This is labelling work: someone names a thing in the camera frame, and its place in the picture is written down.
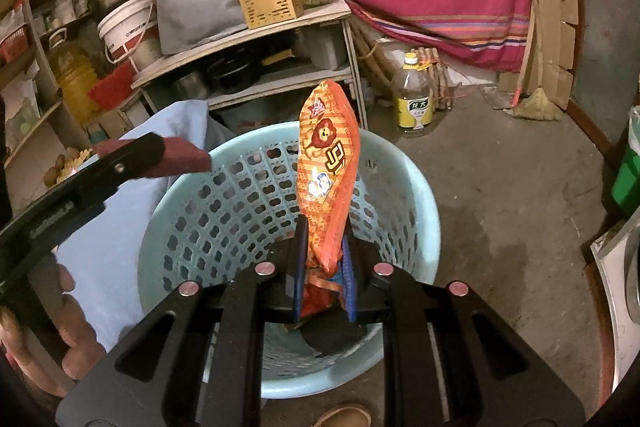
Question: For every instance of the light blue plastic basket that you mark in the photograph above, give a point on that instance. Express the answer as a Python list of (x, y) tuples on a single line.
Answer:
[(148, 252)]

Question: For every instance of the yellow perforated utensil holder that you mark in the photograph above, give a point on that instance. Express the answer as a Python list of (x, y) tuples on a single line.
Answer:
[(270, 4)]

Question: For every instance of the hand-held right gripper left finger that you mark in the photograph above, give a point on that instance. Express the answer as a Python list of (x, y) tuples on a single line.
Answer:
[(300, 277)]

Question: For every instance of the yellow oil jug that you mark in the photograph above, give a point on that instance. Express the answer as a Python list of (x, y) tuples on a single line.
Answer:
[(75, 82)]

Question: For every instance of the low wooden cabinet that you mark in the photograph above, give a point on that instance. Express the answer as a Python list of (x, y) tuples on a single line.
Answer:
[(280, 24)]

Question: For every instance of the orange snack packet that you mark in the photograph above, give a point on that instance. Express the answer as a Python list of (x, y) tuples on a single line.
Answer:
[(325, 167)]

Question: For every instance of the wooden shelf unit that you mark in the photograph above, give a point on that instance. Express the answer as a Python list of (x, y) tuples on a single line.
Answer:
[(55, 127)]

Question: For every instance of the person's left hand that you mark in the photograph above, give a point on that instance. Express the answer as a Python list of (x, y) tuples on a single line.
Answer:
[(80, 342)]

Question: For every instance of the metal cooking pot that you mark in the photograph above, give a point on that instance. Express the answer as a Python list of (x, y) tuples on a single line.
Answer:
[(190, 86)]

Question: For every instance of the white metal appliance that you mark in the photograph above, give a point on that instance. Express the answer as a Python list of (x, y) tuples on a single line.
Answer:
[(620, 307)]

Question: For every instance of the stacked cardboard sheets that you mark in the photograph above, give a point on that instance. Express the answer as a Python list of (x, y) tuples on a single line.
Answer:
[(550, 32)]

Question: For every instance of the white plastic container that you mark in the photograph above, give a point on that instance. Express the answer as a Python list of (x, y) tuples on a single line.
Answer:
[(327, 49)]

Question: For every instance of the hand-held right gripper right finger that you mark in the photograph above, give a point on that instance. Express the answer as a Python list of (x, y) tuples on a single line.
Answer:
[(350, 287)]

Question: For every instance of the light blue tablecloth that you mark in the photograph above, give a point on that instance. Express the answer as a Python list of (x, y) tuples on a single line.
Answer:
[(125, 232)]

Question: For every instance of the bundle of wooden sticks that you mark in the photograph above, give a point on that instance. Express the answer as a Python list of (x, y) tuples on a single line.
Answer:
[(437, 79)]

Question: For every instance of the green plastic container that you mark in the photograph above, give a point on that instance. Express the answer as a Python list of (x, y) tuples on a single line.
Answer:
[(627, 172)]

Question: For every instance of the black pan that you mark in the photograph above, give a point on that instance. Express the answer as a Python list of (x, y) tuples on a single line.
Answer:
[(232, 74)]

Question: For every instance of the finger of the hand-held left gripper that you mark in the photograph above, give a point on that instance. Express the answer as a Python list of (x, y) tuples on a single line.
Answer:
[(100, 177)]

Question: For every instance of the oil bottle with yellow label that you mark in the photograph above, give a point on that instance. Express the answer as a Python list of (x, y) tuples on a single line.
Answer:
[(412, 107)]

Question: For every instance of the red plastic basin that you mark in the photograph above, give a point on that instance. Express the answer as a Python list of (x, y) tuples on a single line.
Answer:
[(115, 89)]

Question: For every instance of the white plastic bucket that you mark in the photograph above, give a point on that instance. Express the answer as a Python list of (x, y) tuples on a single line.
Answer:
[(127, 32)]

